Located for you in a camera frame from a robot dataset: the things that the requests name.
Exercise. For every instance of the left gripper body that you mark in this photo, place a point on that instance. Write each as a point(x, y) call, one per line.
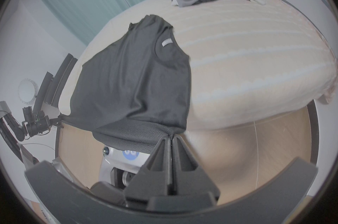
point(39, 126)

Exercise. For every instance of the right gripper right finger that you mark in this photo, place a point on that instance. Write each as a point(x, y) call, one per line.
point(190, 172)

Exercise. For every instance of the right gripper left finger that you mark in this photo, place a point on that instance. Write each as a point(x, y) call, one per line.
point(155, 172)

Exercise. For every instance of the black T-shirt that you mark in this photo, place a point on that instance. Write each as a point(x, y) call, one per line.
point(132, 80)

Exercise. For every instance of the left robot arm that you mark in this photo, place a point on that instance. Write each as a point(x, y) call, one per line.
point(15, 130)

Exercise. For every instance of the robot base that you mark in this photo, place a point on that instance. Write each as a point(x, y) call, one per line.
point(118, 162)

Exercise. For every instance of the bed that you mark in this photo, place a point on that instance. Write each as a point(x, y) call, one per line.
point(250, 59)

